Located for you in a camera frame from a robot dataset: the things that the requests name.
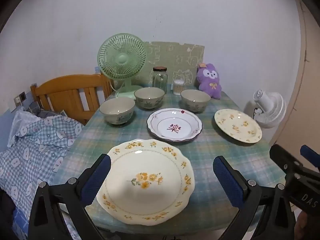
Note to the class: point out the large yellow floral plate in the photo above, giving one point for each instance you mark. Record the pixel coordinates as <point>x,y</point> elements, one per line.
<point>150,180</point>

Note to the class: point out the purple plush toy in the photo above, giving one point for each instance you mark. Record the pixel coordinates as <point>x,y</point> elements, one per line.
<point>210,82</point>

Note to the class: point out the glass jar dark lid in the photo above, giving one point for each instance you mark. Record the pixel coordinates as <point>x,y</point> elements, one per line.
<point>160,80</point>

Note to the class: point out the wall socket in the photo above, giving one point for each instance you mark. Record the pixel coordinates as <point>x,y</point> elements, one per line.
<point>21,98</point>

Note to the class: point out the cotton swab container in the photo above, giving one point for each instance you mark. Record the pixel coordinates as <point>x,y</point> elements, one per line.
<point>178,87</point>

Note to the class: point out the blue checked printed blanket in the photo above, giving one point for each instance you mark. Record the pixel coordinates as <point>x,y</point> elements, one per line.
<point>32,152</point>

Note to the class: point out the wooden bed headboard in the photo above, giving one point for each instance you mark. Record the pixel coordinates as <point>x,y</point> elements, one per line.
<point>62,87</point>

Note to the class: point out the white clip fan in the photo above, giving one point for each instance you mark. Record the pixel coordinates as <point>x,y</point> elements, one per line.
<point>271,110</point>

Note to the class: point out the white plate purple print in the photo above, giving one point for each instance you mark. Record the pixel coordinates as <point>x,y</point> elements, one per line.
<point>175,125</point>

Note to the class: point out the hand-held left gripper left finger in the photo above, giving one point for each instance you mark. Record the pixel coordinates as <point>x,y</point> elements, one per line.
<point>96,178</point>

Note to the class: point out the green floral ceramic bowl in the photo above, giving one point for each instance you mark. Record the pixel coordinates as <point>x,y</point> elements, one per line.
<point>149,98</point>
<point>117,111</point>
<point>195,101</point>

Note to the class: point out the small yellow floral plate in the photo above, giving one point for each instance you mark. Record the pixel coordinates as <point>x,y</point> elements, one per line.
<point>237,126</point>

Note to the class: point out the green printed wall mat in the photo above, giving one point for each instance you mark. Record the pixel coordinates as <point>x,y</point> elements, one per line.
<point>170,55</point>

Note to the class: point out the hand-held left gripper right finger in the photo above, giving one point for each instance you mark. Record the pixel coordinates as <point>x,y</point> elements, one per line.
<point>230,180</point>

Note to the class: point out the green desk fan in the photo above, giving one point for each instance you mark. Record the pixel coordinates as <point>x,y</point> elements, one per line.
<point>122,60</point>

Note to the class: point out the beige door frame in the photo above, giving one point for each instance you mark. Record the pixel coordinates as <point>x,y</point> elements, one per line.
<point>303,80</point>

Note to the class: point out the grey checked cloth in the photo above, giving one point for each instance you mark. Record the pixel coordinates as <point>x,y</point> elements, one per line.
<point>47,113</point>

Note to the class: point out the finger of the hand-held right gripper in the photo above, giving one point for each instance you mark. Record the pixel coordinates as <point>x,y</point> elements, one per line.
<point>282,155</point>
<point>310,155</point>

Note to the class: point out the green checked tablecloth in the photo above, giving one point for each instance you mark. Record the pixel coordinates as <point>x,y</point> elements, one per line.
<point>207,152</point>

